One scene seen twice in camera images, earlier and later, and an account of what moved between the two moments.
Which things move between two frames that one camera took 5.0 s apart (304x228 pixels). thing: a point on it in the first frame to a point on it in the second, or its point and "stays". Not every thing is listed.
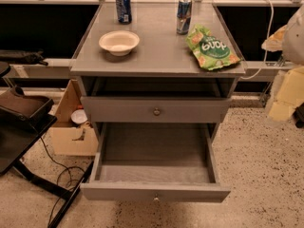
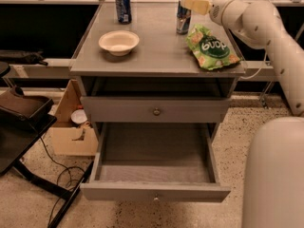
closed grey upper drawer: (152, 109) stays
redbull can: (183, 15) stays
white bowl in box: (79, 116) stays
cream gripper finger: (275, 42) to (224, 9)
